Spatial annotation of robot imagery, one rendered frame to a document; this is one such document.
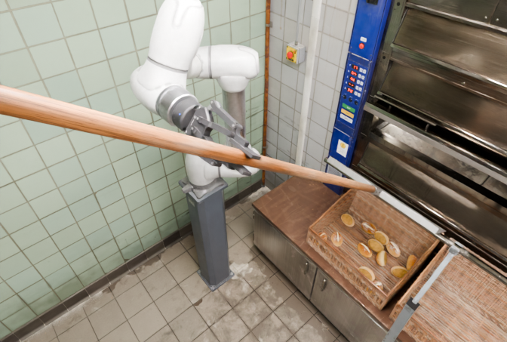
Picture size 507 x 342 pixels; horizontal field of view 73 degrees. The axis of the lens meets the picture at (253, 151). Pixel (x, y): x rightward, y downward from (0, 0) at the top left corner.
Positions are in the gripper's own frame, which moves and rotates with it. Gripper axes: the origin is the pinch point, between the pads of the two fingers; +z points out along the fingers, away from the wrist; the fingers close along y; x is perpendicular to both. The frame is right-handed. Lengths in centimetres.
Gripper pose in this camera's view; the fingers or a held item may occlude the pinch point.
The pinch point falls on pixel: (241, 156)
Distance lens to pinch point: 70.1
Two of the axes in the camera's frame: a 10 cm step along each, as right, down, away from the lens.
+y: -4.9, 8.5, 1.8
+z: 6.6, 5.0, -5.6
